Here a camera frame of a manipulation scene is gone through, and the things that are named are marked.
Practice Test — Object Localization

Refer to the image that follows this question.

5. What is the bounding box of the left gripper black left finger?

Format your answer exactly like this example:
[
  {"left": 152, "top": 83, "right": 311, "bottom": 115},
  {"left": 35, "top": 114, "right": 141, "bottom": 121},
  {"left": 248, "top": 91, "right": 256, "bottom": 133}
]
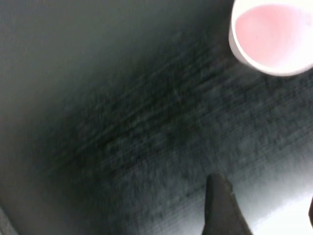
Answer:
[{"left": 201, "top": 173, "right": 254, "bottom": 235}]

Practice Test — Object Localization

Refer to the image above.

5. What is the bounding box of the pink plastic cup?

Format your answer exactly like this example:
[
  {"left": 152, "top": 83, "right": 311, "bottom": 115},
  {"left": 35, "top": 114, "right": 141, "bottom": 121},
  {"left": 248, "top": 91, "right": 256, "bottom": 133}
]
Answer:
[{"left": 228, "top": 0, "right": 313, "bottom": 76}]

